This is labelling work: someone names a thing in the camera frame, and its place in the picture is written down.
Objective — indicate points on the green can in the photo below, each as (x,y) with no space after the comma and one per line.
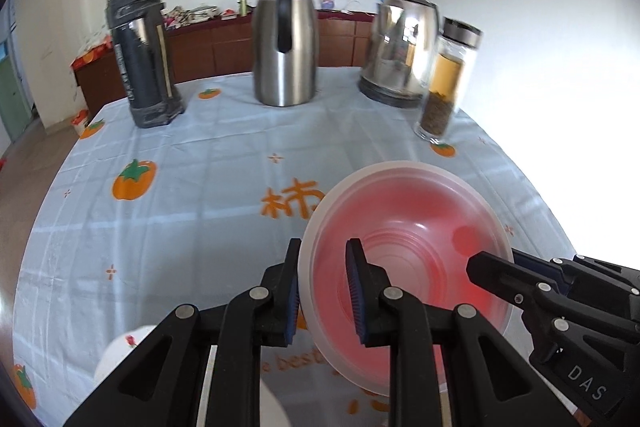
(242,6)

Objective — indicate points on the red plastic bowl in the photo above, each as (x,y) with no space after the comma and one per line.
(415,227)

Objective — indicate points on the glass tea bottle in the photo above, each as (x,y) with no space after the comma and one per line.
(442,92)

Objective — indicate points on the black thermos flask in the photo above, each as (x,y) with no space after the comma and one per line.
(142,57)

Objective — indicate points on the orange and red box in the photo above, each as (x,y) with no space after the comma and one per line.
(90,53)

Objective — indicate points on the stainless steel electric kettle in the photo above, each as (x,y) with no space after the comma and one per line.
(400,52)

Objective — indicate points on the stainless steel carafe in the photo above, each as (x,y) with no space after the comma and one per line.
(285,57)

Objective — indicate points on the light blue printed tablecloth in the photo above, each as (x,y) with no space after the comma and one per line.
(210,187)

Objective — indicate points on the red and white bag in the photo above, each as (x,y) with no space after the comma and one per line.
(81,122)

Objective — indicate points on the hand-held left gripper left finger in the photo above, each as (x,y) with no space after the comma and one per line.
(290,307)

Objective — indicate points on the floral mesh food cover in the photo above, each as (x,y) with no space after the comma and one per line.
(192,14)

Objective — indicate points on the brown wooden sideboard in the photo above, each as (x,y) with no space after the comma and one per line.
(220,49)

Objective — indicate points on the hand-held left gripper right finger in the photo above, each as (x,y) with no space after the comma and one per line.
(357,297)

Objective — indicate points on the green door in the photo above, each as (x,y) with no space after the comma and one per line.
(12,97)

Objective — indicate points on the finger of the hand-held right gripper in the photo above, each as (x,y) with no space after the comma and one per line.
(500,274)
(600,274)

